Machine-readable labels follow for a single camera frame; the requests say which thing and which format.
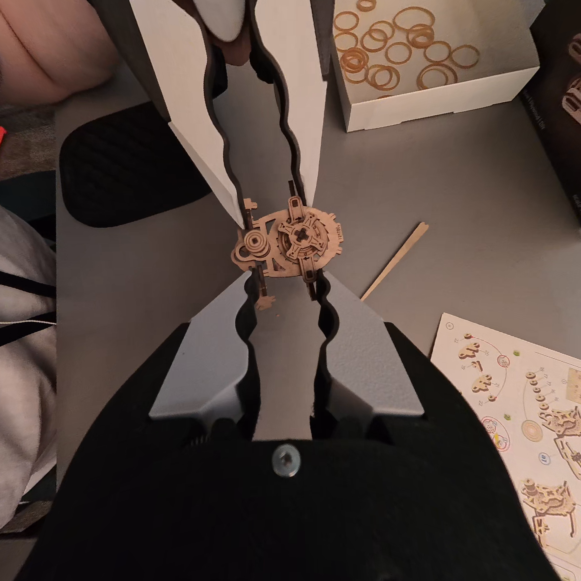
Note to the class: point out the wooden gear model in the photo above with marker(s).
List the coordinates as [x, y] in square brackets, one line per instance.
[299, 236]

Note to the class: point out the flat wooden stick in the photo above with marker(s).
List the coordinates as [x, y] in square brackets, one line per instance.
[395, 261]

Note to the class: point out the black padded cushion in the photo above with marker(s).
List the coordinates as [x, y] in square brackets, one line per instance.
[127, 168]

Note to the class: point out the pile of rubber bands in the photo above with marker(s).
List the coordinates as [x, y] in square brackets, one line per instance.
[355, 60]

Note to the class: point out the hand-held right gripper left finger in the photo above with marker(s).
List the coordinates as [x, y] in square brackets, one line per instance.
[204, 363]

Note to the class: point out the person's grey garment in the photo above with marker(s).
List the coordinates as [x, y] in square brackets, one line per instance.
[27, 386]

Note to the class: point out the printed instruction sheet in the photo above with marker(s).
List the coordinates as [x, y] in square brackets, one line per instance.
[508, 408]

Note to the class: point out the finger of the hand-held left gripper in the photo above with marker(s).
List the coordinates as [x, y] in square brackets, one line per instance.
[299, 68]
[177, 68]

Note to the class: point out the person's left hand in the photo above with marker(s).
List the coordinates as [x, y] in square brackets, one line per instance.
[238, 52]

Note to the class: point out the white cardboard box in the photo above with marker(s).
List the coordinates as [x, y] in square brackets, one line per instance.
[408, 111]

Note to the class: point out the black model kit box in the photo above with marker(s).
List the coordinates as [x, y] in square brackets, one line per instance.
[558, 150]

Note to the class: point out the person's left forearm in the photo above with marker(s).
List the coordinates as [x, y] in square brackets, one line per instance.
[54, 50]

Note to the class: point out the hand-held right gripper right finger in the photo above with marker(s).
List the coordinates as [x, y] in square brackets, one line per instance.
[372, 363]

